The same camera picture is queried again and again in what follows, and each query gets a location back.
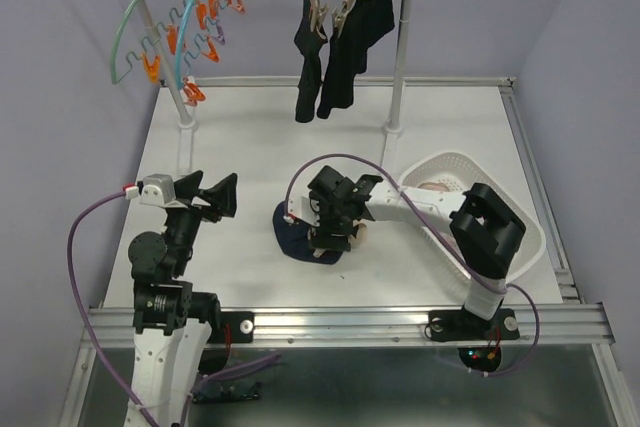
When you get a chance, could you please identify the white perforated plastic basket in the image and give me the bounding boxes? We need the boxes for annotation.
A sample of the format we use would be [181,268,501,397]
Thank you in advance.
[400,151,547,284]

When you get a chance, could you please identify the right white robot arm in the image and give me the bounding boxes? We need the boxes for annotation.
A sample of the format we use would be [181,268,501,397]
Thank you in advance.
[308,166,526,342]

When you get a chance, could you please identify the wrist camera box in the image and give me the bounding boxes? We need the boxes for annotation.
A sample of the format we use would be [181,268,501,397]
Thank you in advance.
[283,194,319,227]
[122,174,187,209]

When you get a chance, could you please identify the blue clip hanger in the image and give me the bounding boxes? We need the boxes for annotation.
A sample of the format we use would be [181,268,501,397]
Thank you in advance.
[174,0,245,93]

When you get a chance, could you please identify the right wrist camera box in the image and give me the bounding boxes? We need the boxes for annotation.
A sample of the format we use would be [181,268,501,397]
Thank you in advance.
[283,194,319,227]

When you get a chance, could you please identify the navy underwear beige waistband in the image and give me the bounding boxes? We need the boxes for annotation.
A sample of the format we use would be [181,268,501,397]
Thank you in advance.
[272,201,343,265]

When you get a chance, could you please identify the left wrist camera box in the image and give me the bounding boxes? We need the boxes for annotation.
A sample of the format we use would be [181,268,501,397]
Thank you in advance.
[122,174,187,209]

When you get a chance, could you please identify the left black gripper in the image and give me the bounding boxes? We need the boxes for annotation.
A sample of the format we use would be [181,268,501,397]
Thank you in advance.
[163,169,237,274]

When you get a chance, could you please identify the pink plastic bag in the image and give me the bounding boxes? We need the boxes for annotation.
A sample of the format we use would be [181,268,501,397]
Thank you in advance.
[419,181,450,192]

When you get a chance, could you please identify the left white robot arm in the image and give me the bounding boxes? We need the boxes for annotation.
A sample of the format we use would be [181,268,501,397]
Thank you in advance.
[124,170,238,426]

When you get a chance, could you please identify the black eyeglasses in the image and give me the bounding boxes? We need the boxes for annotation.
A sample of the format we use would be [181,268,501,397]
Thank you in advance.
[191,381,263,405]

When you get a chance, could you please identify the white clothes rack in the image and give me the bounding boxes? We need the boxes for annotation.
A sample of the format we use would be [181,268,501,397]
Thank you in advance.
[140,0,411,176]

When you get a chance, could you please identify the black shorts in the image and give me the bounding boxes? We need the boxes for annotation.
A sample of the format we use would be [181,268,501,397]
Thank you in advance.
[294,0,327,123]
[316,0,395,119]

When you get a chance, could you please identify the aluminium mounting rail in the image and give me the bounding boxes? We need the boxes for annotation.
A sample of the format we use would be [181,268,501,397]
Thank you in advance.
[82,302,615,351]

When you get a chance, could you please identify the green clip hanger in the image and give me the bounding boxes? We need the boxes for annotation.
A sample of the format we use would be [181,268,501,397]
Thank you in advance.
[109,0,196,85]

